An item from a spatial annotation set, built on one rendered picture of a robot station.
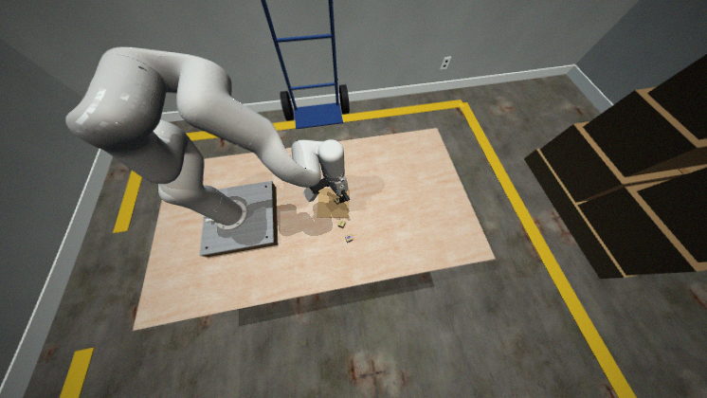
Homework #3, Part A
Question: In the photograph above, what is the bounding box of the tan flat mat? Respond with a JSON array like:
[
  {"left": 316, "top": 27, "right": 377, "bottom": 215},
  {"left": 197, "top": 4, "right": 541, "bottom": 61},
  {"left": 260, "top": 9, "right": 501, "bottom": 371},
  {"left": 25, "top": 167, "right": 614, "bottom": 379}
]
[{"left": 317, "top": 189, "right": 349, "bottom": 218}]

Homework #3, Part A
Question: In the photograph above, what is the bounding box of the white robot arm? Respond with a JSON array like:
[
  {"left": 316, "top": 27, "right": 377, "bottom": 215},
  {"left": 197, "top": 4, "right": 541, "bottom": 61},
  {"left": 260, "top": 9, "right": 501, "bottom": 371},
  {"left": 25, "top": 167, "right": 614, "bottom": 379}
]
[{"left": 65, "top": 47, "right": 345, "bottom": 230}]

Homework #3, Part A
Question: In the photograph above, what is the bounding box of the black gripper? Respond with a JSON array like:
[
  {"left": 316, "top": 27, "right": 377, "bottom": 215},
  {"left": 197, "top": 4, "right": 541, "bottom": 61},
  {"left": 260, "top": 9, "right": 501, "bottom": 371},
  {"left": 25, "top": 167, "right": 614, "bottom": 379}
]
[{"left": 327, "top": 173, "right": 350, "bottom": 204}]

